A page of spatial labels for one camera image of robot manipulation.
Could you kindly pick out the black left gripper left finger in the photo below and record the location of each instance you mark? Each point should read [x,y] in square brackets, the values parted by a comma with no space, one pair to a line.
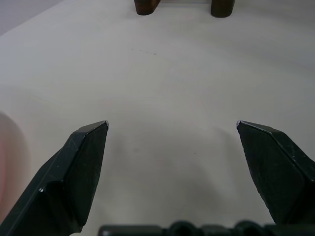
[71,177]

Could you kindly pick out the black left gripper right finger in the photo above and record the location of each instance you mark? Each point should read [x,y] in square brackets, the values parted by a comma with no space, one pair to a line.
[278,172]

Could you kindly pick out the dark brown object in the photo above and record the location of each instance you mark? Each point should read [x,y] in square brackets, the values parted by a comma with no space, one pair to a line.
[147,7]

